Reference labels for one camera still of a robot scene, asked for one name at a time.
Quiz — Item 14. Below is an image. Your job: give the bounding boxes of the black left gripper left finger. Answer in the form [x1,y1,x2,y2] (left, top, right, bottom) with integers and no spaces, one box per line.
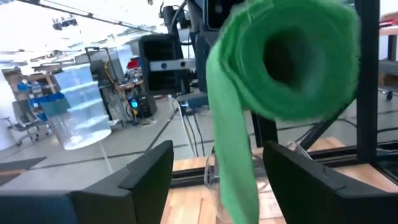
[0,139,174,224]

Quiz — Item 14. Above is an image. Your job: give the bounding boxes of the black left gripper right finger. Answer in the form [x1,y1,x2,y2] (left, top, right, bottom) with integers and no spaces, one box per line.
[262,140,398,224]

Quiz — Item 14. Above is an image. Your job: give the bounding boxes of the green woven bandage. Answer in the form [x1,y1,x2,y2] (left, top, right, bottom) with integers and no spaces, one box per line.
[205,0,362,224]

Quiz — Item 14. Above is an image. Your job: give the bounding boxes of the black computer tower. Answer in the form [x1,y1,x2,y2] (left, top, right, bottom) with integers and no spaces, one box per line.
[127,93,159,119]

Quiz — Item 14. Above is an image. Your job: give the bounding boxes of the white floor lamp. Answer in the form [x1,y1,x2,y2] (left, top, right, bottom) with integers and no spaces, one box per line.
[62,129,115,175]

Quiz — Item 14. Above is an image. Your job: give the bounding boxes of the stacked clear plastic containers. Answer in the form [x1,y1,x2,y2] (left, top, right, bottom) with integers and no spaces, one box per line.
[51,63,113,151]

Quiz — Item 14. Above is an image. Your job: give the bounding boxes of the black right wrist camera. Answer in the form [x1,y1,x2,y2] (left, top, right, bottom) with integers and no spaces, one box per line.
[203,0,246,31]

